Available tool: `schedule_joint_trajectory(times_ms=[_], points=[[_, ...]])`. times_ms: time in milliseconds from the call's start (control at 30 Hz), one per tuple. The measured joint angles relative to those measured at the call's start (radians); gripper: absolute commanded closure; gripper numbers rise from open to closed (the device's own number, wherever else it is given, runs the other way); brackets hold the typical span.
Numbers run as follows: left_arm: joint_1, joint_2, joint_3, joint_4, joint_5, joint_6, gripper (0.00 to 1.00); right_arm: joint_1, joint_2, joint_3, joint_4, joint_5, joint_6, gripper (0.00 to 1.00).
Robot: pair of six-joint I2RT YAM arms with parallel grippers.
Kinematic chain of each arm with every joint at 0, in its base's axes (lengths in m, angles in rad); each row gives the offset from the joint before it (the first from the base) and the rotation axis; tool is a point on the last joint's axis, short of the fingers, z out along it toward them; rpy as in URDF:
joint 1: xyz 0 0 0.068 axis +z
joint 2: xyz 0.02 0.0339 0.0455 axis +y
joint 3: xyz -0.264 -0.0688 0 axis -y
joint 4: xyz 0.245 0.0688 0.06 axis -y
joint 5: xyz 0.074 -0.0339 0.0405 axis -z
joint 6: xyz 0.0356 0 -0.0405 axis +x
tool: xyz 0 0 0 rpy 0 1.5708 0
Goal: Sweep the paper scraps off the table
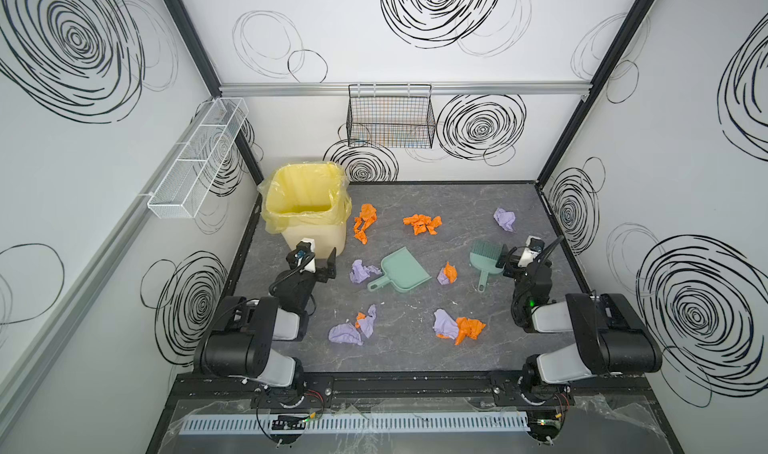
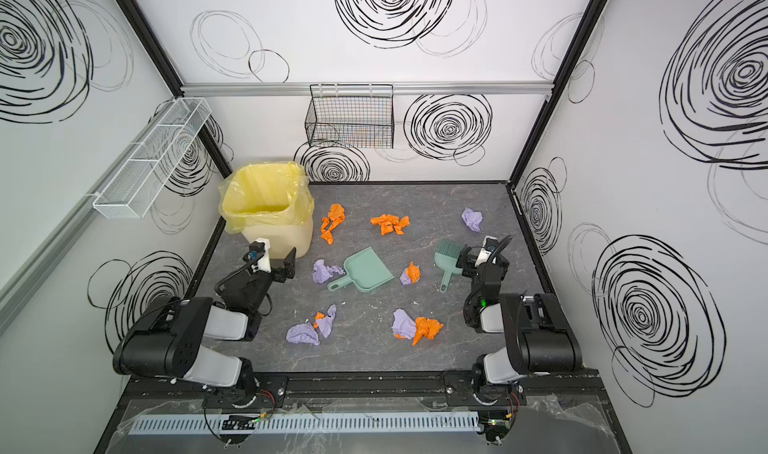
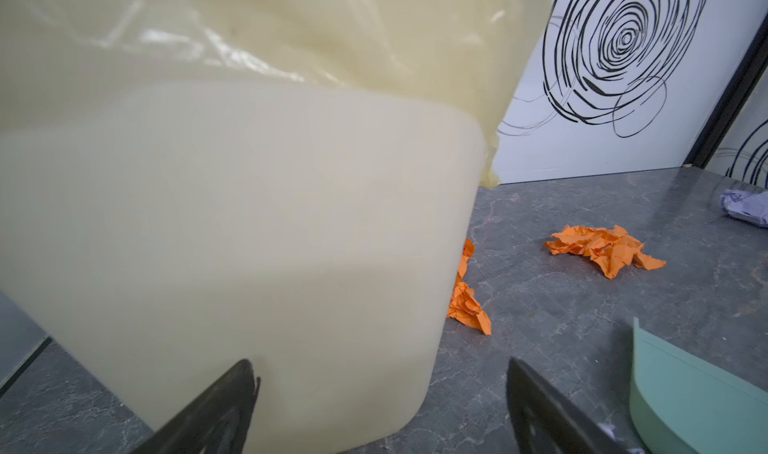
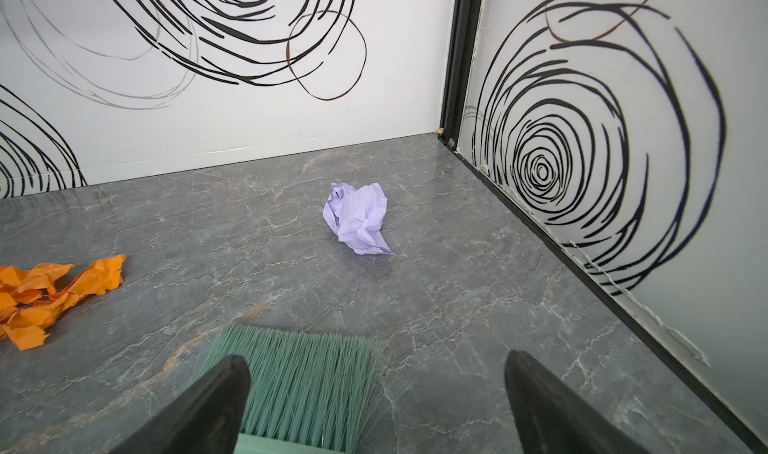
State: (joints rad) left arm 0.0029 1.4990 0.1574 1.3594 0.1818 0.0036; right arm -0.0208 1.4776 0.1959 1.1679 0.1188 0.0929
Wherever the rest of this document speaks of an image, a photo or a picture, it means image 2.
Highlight aluminium wall rail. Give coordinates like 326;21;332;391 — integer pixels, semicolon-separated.
1;97;179;335
181;80;554;97

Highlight orange paper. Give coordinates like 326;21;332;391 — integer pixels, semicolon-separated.
412;317;444;346

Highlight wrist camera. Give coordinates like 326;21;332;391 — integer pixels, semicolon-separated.
244;238;272;273
475;236;499;267

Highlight white slotted cable duct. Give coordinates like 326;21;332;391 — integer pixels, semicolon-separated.
128;411;481;437

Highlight white wire shelf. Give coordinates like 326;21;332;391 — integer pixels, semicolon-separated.
92;98;211;219

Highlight cream trash bin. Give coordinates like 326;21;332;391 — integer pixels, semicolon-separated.
242;217;314;259

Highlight black wire basket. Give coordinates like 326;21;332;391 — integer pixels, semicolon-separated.
304;94;395;149

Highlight black front rail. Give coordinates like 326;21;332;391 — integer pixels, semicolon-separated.
122;369;607;404

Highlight orange paper scrap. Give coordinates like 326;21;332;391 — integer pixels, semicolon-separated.
321;203;346;245

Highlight purple paper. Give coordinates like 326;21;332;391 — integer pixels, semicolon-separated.
312;259;345;284
392;309;417;340
285;323;320;346

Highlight orange paper scraps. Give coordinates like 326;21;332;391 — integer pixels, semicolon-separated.
370;214;410;236

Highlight aluminium wall rail left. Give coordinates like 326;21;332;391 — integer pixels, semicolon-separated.
1;97;179;335

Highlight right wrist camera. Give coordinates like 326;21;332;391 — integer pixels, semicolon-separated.
475;236;499;267

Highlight purple paper ball back right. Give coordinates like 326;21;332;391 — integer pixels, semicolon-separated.
461;208;483;233

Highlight small orange purple scrap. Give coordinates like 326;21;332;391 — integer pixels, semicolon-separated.
399;262;421;285

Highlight yellow plastic bin liner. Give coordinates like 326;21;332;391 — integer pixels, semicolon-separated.
218;162;315;234

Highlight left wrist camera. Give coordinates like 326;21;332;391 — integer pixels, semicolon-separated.
244;238;272;273

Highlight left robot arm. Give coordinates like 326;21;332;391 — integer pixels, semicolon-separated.
113;238;297;401

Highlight green hand brush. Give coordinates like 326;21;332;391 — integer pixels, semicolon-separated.
434;239;464;293

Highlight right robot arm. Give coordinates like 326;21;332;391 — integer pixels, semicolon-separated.
456;245;583;394

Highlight green dustpan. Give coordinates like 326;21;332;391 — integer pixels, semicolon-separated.
327;247;394;293

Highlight aluminium wall rail back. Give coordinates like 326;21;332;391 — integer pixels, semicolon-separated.
181;80;554;97

